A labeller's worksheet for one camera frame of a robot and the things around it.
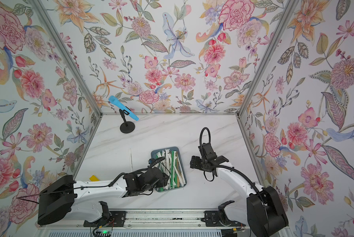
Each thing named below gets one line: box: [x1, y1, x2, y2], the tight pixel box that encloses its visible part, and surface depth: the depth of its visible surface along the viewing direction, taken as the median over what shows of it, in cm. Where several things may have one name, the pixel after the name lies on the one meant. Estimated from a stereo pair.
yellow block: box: [88, 174, 100, 182], surface depth 90 cm
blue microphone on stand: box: [108, 95, 140, 122], surface depth 99 cm
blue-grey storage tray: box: [150, 146, 187, 193], surface depth 91 cm
